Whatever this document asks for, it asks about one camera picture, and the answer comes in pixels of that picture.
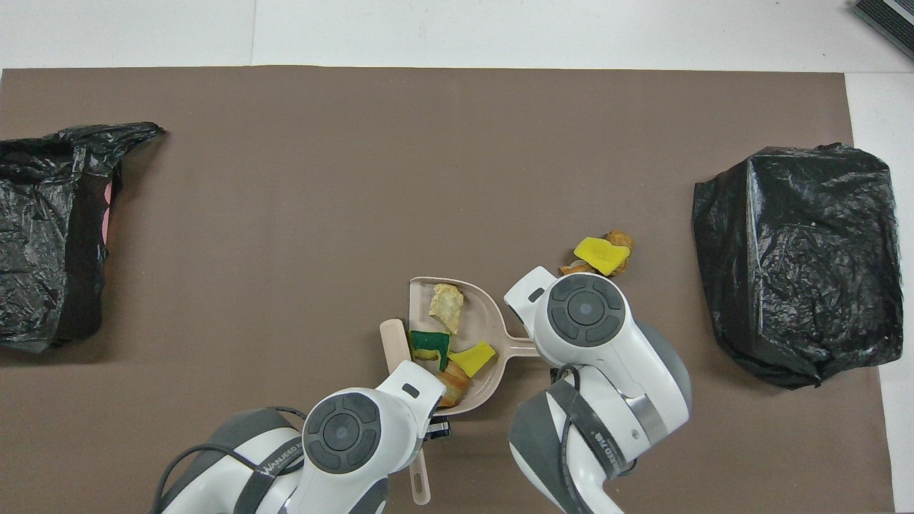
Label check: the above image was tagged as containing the brown round bread roll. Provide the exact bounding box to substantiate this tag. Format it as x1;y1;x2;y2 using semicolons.
604;230;634;276

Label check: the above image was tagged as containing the dark ridged object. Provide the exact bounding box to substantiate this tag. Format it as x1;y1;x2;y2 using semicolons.
853;0;914;61

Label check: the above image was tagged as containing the brown table mat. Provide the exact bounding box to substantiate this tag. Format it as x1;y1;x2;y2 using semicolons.
0;66;897;514

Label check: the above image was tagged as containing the large yellow sponge piece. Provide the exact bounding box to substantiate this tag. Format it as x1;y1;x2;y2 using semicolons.
575;237;632;276

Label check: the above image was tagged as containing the yellow sponge wedge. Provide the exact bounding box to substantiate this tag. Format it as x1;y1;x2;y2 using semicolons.
448;341;497;379

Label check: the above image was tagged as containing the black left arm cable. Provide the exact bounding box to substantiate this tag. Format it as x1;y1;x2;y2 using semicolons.
154;405;308;514

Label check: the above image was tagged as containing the beige hand brush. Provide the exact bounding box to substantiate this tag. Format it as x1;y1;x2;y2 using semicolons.
379;318;433;506

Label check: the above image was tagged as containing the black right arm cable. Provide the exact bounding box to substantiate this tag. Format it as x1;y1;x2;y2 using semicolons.
550;364;636;514

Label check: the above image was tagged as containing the black bag lined pink bin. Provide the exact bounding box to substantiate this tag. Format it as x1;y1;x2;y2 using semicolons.
0;121;166;353

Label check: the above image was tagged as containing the beige plastic dustpan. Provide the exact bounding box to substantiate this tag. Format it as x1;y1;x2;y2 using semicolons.
408;276;543;416

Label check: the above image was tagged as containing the yellow sponge with green pad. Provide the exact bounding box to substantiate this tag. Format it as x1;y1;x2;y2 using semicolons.
408;330;452;372

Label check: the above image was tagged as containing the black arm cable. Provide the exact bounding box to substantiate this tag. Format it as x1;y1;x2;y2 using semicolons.
550;364;636;514
154;405;308;514

